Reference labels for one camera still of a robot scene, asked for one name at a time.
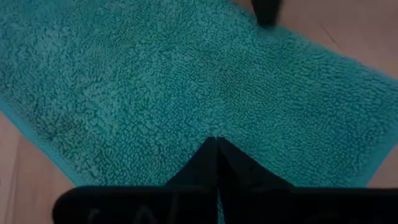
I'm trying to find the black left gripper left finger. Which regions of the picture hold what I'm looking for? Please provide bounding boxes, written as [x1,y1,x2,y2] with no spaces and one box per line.
[164,136,218,188]

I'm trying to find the teal blue microfiber towel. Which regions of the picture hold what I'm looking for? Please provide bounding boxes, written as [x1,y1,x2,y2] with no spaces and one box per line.
[0,0,398,224]

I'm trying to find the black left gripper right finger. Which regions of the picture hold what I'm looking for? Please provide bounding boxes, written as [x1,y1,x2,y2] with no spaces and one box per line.
[217,136,295,189]

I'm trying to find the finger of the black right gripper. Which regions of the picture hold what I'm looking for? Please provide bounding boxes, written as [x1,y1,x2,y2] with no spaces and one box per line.
[251,0,282,28]

